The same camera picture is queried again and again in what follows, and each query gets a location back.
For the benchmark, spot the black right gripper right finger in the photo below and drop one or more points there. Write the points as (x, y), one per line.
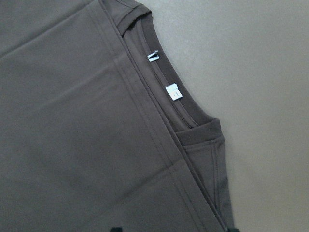
(233, 230)

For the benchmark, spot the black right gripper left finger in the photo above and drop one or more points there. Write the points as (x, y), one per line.
(116, 229)

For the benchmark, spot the dark brown t-shirt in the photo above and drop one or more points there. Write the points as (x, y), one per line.
(96, 128)

